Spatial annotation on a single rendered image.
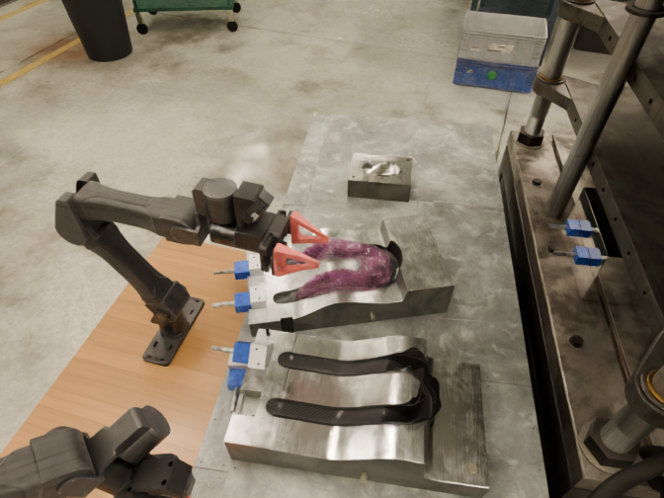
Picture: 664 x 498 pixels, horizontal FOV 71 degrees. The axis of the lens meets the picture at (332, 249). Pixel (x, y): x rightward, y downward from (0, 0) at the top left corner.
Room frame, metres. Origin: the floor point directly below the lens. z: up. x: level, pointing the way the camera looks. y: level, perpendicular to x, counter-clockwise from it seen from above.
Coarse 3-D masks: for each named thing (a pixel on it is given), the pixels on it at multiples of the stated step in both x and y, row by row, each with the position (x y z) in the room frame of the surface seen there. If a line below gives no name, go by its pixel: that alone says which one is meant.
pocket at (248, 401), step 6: (240, 390) 0.46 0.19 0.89; (246, 390) 0.46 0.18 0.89; (252, 390) 0.46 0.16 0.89; (240, 396) 0.45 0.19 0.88; (246, 396) 0.46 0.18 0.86; (252, 396) 0.46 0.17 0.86; (258, 396) 0.45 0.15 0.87; (240, 402) 0.44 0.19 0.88; (246, 402) 0.44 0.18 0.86; (252, 402) 0.44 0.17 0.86; (258, 402) 0.44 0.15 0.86; (240, 408) 0.43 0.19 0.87; (246, 408) 0.43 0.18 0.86; (252, 408) 0.43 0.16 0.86; (240, 414) 0.42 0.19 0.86; (246, 414) 0.42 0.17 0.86; (252, 414) 0.42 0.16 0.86
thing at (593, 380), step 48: (528, 192) 1.23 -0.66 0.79; (576, 192) 1.23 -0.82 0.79; (528, 240) 1.03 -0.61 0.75; (576, 288) 0.81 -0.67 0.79; (576, 336) 0.65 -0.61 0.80; (624, 336) 0.66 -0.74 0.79; (576, 384) 0.52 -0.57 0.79; (624, 384) 0.52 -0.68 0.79; (576, 432) 0.41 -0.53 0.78; (576, 480) 0.33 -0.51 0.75
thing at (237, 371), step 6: (228, 360) 0.55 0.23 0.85; (228, 366) 0.53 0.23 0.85; (234, 366) 0.53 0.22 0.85; (240, 366) 0.53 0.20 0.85; (246, 366) 0.53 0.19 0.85; (234, 372) 0.53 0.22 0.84; (240, 372) 0.53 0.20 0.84; (228, 378) 0.51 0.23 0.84; (234, 378) 0.51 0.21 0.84; (240, 378) 0.51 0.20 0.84; (228, 384) 0.50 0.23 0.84; (234, 384) 0.50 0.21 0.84; (240, 384) 0.50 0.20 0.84; (234, 390) 0.49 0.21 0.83; (234, 396) 0.47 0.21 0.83; (234, 402) 0.46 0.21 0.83; (234, 408) 0.45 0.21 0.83
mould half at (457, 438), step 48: (288, 336) 0.59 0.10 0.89; (288, 384) 0.47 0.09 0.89; (336, 384) 0.47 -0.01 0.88; (384, 384) 0.45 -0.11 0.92; (480, 384) 0.48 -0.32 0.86; (240, 432) 0.37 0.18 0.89; (288, 432) 0.37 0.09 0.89; (336, 432) 0.37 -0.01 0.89; (384, 432) 0.35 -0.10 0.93; (432, 432) 0.38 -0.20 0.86; (480, 432) 0.38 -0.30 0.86; (384, 480) 0.31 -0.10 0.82; (432, 480) 0.29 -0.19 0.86; (480, 480) 0.29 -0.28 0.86
